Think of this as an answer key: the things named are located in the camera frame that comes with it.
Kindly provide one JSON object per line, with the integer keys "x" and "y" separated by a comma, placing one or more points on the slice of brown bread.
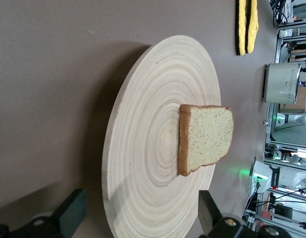
{"x": 207, "y": 134}

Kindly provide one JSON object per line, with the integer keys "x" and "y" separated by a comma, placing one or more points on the brown cardboard box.
{"x": 300, "y": 99}

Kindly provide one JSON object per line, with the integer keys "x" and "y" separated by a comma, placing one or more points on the round wooden plate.
{"x": 148, "y": 99}

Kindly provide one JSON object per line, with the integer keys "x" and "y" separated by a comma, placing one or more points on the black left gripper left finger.
{"x": 71, "y": 210}

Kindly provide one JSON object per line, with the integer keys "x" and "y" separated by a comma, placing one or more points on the cream and chrome toaster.
{"x": 279, "y": 84}

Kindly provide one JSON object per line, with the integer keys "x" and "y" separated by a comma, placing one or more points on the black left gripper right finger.
{"x": 207, "y": 213}

